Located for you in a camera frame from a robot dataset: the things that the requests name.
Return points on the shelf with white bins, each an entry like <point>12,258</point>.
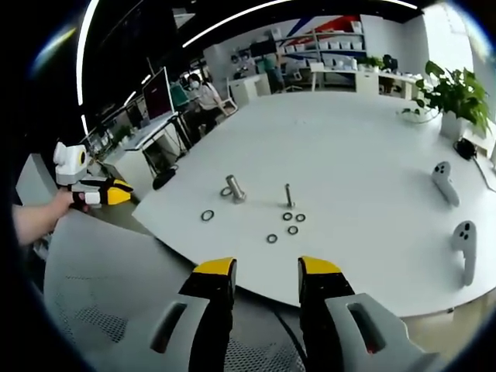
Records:
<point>329,42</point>

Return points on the large steel washer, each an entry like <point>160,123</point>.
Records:
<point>226,191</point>
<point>207,215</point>

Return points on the thin threaded steel stud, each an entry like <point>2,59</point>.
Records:
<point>288,195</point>

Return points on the white office desk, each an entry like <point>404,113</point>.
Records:
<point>143,155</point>

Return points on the small green plant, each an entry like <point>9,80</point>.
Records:
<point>371,62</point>

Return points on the thick steel stud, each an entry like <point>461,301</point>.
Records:
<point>235,188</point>

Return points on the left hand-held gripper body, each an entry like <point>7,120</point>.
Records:
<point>69,166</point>

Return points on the long white counter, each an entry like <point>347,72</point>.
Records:
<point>364,79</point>

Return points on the white handheld controller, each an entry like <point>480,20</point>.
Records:
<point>445,182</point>
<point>467,248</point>

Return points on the potted green plant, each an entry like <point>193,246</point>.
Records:
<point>457,93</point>

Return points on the computer monitor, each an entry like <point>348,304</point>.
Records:
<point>157,95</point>

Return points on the white chair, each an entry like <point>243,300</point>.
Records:
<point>229,98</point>

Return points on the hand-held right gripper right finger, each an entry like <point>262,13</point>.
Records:
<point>321,286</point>

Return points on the black pouch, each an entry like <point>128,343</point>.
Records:
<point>163,179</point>

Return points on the small steel washer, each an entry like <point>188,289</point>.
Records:
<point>272,238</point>
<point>293,230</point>
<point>287,216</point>
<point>300,217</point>

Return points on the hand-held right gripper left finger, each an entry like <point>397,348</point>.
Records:
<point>217,286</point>

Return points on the white box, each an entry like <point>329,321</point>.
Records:
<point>484,143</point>

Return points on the grey mesh office chair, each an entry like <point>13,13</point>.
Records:
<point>116,279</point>

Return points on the person's left hand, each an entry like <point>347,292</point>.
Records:
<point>67,203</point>

